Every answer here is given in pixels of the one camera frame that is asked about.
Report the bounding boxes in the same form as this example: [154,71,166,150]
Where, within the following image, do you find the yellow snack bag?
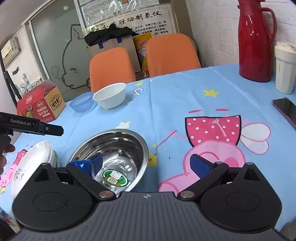
[133,32,153,80]

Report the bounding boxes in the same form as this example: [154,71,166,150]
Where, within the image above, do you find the frosted glass door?
[29,0,93,103]

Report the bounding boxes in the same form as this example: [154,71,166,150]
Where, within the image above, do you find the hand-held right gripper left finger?
[29,154,117,201]

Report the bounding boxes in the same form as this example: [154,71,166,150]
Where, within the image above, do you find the floral printed cloth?
[0,209,18,234]

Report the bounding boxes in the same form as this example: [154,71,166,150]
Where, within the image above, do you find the brown paper bag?
[88,35,142,75]

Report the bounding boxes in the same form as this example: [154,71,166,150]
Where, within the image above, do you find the stainless steel bowl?
[67,128,150,193]

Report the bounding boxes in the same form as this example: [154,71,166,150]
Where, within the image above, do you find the wall poster with photos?
[77,0,162,26]

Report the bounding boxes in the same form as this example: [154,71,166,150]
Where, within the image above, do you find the wall poster with calligraphy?
[82,3,179,41]

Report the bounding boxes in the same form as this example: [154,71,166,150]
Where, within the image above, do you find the red cracker box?
[17,79,66,123]

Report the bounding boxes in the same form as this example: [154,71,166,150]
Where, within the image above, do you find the white air conditioner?
[1,37,22,66]

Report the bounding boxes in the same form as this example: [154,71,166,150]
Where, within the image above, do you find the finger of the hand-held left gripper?
[39,122,64,137]

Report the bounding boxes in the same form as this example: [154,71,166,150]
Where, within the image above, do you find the black metal frame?
[3,71,19,103]

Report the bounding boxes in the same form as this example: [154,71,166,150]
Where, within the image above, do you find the black cloth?
[84,24,139,47]

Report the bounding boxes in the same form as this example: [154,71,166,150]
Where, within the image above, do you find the orange chair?
[146,33,201,78]
[89,47,137,93]

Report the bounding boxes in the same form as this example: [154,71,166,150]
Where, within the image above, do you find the blue cartoon pig tablecloth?
[0,64,296,232]

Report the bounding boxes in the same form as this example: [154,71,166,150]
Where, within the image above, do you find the white lidded cup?
[275,42,296,94]

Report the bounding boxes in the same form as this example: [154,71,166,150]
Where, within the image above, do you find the red thermos jug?
[238,0,278,82]

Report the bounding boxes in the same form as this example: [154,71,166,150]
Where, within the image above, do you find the person's left hand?
[0,143,16,175]

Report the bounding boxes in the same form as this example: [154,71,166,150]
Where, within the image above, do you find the smartphone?
[271,97,296,130]

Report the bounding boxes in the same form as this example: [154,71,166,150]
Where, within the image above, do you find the printed plastic bag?
[14,70,45,99]

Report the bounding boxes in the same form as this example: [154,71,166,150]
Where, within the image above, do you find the white ceramic bowl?
[92,83,127,109]

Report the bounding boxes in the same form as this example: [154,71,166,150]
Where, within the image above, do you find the white plate with flower print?
[11,141,53,200]

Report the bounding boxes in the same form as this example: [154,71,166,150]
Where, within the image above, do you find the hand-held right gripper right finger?
[177,154,270,201]

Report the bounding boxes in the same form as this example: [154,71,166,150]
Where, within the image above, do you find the blue plastic bowl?
[69,91,98,113]

